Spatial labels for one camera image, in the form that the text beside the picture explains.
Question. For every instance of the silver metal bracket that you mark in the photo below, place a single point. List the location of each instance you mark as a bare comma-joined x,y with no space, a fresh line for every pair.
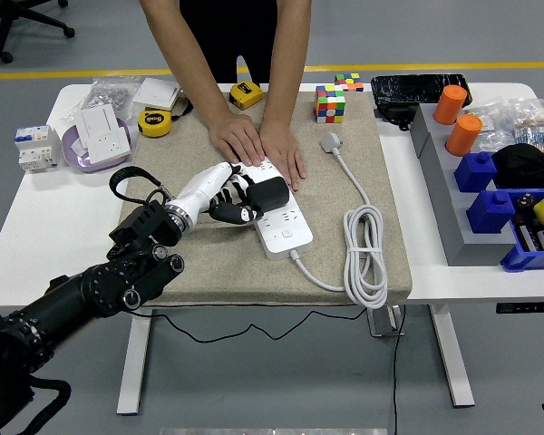
383,321

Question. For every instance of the round yellow tape measure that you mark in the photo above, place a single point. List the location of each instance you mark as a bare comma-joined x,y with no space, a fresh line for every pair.
154,124

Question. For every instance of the blue block with knob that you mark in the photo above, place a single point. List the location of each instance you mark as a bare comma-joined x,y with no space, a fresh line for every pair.
489,215
473,174

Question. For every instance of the grey-brown mat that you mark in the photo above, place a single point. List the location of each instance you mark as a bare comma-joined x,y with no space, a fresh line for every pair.
231,281

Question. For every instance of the small square yellow tape measure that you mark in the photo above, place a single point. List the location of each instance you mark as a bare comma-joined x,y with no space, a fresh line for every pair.
245,95

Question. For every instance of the black cloth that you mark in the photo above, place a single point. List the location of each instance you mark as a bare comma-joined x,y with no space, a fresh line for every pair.
526,167

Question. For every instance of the white square switch plate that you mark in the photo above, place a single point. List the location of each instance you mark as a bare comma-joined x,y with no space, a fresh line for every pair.
156,93

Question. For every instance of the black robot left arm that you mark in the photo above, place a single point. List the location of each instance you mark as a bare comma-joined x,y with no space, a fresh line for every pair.
86,290

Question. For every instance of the white circuit breaker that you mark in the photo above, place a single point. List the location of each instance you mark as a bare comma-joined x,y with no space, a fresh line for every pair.
36,149

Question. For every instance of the person's right hand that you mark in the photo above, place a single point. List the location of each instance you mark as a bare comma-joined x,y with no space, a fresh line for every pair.
238,138

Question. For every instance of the black office chair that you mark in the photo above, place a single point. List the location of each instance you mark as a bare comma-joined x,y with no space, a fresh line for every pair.
3,41

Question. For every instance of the person's right forearm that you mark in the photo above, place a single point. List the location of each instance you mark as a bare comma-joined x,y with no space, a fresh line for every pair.
181,59

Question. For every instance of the purple bowl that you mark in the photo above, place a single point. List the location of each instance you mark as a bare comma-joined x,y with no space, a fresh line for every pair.
79,165

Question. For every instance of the person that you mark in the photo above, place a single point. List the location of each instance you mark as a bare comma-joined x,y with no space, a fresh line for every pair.
236,36

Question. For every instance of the person's left forearm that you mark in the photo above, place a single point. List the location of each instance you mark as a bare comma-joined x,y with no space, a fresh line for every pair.
285,59

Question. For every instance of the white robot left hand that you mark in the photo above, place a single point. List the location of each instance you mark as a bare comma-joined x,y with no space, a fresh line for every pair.
204,186

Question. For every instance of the black table control panel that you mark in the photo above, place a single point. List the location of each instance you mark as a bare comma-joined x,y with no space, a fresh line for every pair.
526,307

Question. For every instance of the orange cylinder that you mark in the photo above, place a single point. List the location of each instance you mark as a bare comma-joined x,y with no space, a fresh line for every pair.
449,106
462,136

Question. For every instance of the small Rubik's cube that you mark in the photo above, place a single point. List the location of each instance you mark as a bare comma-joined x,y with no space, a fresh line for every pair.
348,82

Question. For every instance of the black glossy tray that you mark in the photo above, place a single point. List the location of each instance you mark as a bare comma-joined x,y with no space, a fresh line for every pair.
408,88

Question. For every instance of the dark round bottle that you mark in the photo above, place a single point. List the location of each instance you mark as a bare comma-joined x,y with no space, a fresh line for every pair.
524,202

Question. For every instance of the row of brown vials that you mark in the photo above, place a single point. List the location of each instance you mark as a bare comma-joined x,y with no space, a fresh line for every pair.
537,238

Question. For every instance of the white wall socket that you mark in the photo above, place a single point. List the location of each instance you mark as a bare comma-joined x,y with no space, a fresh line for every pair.
106,145

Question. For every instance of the plastic bag of screws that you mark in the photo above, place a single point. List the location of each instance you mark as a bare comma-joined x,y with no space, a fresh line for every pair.
104,93

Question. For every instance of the white power strip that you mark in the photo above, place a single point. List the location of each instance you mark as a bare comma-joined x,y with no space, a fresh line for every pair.
290,231

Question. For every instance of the person's left hand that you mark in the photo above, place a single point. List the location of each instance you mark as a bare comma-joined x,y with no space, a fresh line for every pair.
281,149

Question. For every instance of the plastic bag of resistors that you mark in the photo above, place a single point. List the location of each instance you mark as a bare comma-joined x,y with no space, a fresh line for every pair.
532,129

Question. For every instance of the black plug adapter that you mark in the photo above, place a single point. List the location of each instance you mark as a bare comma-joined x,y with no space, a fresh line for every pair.
267,194

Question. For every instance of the large Rubik's cube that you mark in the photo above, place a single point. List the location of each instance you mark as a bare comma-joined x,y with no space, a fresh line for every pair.
329,106

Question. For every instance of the white switch panel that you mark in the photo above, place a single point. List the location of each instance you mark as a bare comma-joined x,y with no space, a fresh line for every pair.
95,120

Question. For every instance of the white table leg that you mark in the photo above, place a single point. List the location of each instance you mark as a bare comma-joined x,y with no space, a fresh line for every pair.
133,362
451,362

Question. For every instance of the clear plastic bag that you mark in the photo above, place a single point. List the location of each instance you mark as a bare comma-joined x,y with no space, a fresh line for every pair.
492,122

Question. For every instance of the grey stepped block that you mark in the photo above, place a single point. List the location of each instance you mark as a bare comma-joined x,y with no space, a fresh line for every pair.
453,226

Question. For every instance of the blue plastic bin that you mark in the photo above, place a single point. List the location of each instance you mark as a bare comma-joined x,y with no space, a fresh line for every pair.
526,260

